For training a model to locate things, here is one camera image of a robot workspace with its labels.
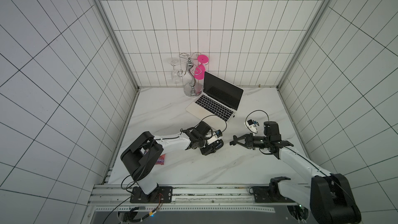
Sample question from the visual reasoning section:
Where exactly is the silver laptop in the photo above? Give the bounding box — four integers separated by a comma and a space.
186, 72, 244, 128

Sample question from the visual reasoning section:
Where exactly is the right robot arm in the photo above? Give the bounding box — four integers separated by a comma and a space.
230, 121, 362, 224

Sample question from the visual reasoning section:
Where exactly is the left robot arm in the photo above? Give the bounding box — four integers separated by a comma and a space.
120, 121, 223, 204

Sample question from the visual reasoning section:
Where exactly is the purple candy bag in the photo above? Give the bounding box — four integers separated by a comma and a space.
156, 155, 165, 165

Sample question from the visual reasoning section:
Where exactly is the pink wine glass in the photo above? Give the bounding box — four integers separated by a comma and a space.
194, 55, 209, 80

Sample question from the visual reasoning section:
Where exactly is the clear wine glass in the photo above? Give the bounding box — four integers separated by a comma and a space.
170, 59, 183, 86

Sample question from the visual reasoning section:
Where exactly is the chrome glass holder stand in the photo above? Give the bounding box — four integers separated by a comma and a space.
177, 52, 203, 97

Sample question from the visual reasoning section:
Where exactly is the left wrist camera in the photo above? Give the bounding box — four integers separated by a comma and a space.
207, 130, 222, 145

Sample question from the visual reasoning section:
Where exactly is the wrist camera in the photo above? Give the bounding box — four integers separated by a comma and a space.
245, 119, 259, 134
207, 130, 222, 145

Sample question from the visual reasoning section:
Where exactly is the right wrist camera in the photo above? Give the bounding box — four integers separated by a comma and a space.
245, 119, 259, 134

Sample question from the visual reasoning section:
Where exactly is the aluminium mounting rail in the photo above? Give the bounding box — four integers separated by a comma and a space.
89, 184, 298, 206

